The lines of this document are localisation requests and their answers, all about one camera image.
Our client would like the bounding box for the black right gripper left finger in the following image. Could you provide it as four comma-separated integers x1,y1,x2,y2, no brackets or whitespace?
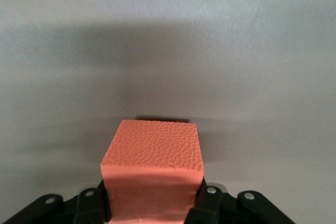
0,180,111,224

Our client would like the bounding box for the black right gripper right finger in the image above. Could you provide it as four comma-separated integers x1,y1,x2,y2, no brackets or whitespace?
184,176,295,224

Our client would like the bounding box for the orange foam block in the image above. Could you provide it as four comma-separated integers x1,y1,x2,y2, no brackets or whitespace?
100,119,205,224

